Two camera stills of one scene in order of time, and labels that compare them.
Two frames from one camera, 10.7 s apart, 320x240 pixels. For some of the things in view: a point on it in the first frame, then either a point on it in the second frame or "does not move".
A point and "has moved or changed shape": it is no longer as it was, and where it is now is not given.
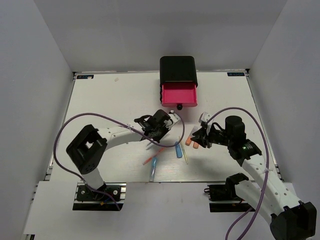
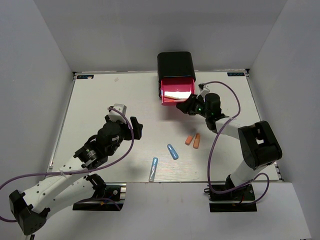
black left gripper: x=166 y=129 to x=137 y=128
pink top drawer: x=179 y=95 has moved or changed shape
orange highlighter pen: x=160 y=151 to x=174 y=97
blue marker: x=178 y=150 to x=172 y=152
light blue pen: x=153 y=169 does not move
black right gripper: x=200 y=134 to x=188 y=106
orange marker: x=195 y=145 does not move
